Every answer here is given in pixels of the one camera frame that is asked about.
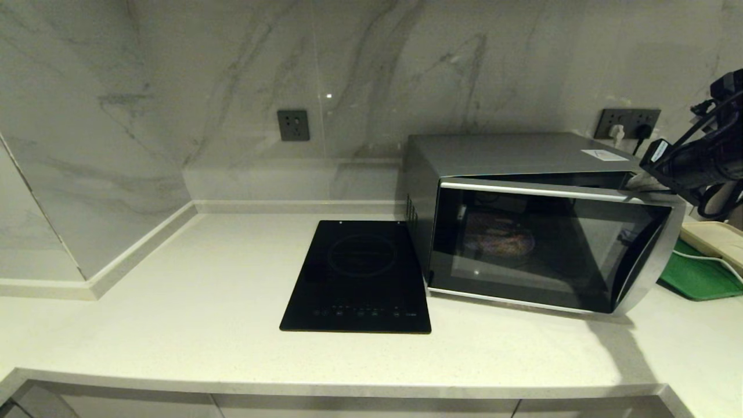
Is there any green plastic tray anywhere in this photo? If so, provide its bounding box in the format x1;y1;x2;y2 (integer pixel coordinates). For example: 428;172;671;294
658;240;743;301

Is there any purple plastic plate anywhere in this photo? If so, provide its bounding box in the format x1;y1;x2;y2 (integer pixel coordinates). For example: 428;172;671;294
463;211;536;257

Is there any silver microwave door dark window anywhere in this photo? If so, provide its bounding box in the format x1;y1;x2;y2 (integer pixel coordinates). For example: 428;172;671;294
427;177;687;318

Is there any white power cable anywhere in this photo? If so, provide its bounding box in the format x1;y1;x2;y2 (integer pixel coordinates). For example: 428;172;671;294
672;250;743;286

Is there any silver Panasonic microwave oven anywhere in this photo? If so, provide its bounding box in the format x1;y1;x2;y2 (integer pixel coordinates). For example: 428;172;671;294
405;133;687;318

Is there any grey cabinet front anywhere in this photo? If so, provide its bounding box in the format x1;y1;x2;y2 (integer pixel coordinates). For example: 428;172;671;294
211;393;520;418
511;395;679;418
10;381;224;418

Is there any black induction cooktop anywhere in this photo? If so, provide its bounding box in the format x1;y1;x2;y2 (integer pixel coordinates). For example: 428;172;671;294
280;221;432;334

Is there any grey double wall socket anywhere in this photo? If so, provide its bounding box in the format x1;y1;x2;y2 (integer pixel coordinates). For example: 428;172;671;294
595;109;662;140

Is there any beige power strip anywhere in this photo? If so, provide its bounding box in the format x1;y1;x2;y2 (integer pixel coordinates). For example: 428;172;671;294
680;221;743;276

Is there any grey single wall socket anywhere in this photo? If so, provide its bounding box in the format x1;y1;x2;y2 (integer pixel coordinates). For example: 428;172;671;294
277;110;311;142

